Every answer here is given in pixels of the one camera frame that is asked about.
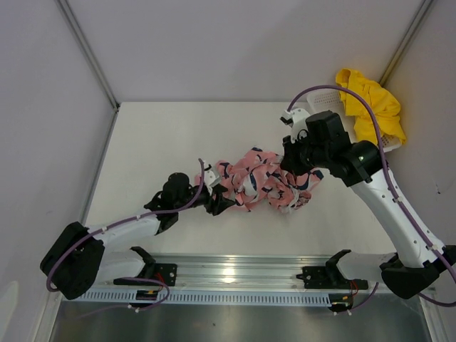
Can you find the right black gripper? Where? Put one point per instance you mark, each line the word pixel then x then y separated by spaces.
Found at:
pixel 291 162

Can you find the right aluminium corner post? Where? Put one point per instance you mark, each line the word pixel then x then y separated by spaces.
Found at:
pixel 411 32

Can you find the yellow shorts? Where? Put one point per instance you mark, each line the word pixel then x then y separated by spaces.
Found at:
pixel 384 105

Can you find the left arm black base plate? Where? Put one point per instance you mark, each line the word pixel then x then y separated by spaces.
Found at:
pixel 166 273

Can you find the white perforated plastic basket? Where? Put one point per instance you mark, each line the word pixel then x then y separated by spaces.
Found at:
pixel 329 99

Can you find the aluminium mounting rail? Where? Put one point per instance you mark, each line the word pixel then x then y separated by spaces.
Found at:
pixel 239 273

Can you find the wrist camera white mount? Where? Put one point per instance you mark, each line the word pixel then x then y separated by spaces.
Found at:
pixel 296 120
pixel 211 178

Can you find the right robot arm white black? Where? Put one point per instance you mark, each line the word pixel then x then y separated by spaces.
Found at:
pixel 320 141

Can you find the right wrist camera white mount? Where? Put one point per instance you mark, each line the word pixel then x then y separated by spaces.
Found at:
pixel 296 120

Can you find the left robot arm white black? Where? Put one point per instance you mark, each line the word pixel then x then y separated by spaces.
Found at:
pixel 83 257

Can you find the aluminium corner post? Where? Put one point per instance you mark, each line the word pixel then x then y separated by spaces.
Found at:
pixel 411 32
pixel 79 36

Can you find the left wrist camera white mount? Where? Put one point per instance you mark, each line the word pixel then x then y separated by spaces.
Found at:
pixel 211 178

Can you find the white slotted cable duct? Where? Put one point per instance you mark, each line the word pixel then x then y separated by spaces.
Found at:
pixel 240 298

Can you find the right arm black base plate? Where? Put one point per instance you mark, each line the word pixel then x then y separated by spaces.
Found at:
pixel 318 277

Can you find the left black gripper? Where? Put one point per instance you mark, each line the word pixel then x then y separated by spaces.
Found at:
pixel 220 202

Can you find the left aluminium corner post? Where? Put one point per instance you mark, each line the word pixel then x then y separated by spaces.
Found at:
pixel 79 36

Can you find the pink whale print shorts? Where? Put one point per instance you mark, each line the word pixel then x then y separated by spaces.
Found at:
pixel 258 177

